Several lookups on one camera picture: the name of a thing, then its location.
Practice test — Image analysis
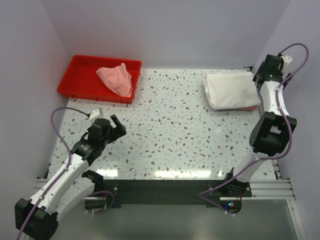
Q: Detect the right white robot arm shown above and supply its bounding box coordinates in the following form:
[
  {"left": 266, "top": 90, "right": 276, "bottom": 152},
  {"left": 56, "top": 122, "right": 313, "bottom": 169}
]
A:
[{"left": 218, "top": 54, "right": 297, "bottom": 197}]

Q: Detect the red plastic bin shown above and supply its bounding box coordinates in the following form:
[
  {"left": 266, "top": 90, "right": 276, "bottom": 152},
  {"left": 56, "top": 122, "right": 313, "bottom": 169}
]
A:
[{"left": 57, "top": 55, "right": 142, "bottom": 104}]

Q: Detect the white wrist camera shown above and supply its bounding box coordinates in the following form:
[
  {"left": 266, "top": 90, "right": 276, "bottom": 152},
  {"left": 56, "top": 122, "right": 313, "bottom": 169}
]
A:
[
  {"left": 281, "top": 55, "right": 293, "bottom": 75},
  {"left": 88, "top": 107, "right": 103, "bottom": 123}
]

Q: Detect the white graphic t-shirt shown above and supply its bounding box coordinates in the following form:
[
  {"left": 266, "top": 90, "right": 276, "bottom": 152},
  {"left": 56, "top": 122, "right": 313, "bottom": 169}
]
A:
[{"left": 203, "top": 71, "right": 261, "bottom": 110}]

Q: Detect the light pink t-shirt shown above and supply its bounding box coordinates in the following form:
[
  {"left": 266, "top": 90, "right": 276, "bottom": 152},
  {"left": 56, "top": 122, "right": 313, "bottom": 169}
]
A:
[{"left": 95, "top": 62, "right": 133, "bottom": 97}]

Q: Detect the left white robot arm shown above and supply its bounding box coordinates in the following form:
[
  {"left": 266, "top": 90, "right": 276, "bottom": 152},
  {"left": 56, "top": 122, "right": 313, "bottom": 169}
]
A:
[{"left": 14, "top": 115, "right": 127, "bottom": 240}]

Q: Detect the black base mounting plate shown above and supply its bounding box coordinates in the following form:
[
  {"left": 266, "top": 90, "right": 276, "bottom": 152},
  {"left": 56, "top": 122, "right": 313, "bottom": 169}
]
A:
[{"left": 94, "top": 179, "right": 252, "bottom": 213}]

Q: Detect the folded dusty red t-shirt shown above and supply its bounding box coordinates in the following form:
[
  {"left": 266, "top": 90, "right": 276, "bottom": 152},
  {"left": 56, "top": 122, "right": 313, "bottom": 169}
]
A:
[{"left": 237, "top": 105, "right": 258, "bottom": 111}]

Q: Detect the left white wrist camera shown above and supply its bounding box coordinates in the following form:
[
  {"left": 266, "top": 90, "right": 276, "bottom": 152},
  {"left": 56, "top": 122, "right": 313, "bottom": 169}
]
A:
[{"left": 88, "top": 107, "right": 103, "bottom": 123}]

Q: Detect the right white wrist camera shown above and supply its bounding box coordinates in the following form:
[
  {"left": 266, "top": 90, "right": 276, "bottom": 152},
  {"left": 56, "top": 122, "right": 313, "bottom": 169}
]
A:
[{"left": 281, "top": 55, "right": 293, "bottom": 75}]

